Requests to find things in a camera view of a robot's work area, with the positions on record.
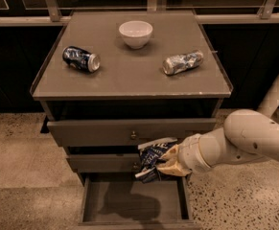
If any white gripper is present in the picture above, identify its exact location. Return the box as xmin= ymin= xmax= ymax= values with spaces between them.
xmin=156 ymin=134 xmax=211 ymax=176

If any blue chip bag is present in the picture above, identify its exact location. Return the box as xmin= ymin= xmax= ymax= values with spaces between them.
xmin=135 ymin=137 xmax=177 ymax=183

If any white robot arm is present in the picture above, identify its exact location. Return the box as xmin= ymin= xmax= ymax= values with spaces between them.
xmin=156 ymin=109 xmax=279 ymax=176

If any brass middle drawer knob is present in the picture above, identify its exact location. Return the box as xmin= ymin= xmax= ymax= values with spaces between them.
xmin=132 ymin=162 xmax=139 ymax=171

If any brass drawer knob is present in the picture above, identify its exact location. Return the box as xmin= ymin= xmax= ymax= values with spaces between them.
xmin=132 ymin=162 xmax=139 ymax=171
xmin=130 ymin=131 xmax=138 ymax=140

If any brass top drawer knob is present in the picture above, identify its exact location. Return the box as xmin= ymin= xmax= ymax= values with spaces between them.
xmin=130 ymin=131 xmax=138 ymax=140

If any grey bottom drawer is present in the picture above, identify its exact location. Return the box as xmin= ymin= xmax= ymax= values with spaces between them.
xmin=76 ymin=173 xmax=200 ymax=230

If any grey drawer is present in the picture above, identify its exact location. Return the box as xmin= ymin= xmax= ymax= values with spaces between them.
xmin=48 ymin=118 xmax=216 ymax=147
xmin=76 ymin=173 xmax=200 ymax=230
xmin=67 ymin=153 xmax=141 ymax=173

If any grey middle drawer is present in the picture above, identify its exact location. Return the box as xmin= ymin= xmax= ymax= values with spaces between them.
xmin=67 ymin=153 xmax=141 ymax=173

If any grey drawer cabinet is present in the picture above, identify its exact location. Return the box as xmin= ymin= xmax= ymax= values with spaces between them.
xmin=29 ymin=10 xmax=234 ymax=230

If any grey top drawer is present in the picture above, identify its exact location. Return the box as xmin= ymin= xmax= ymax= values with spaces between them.
xmin=48 ymin=118 xmax=216 ymax=147

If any silver blue crushed can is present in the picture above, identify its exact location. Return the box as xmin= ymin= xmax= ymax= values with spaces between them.
xmin=163 ymin=50 xmax=203 ymax=76

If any white ceramic bowl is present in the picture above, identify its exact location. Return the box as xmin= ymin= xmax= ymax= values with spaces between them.
xmin=119 ymin=20 xmax=153 ymax=49

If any dark blue soda can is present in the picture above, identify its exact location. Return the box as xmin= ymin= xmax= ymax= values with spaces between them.
xmin=62 ymin=46 xmax=101 ymax=73

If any metal railing frame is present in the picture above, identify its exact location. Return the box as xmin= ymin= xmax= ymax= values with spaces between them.
xmin=0 ymin=0 xmax=279 ymax=28

